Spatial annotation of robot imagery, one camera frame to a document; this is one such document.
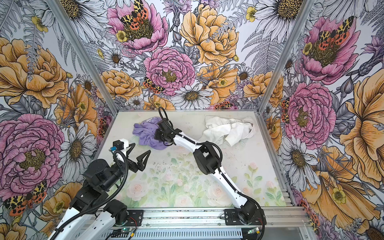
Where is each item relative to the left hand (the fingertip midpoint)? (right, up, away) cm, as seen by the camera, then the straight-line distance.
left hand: (142, 152), depth 69 cm
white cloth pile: (+49, +9, +28) cm, 57 cm away
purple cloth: (-8, +8, +30) cm, 32 cm away
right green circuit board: (+52, -37, +2) cm, 64 cm away
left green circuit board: (-9, -37, +2) cm, 38 cm away
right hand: (-3, +3, +32) cm, 32 cm away
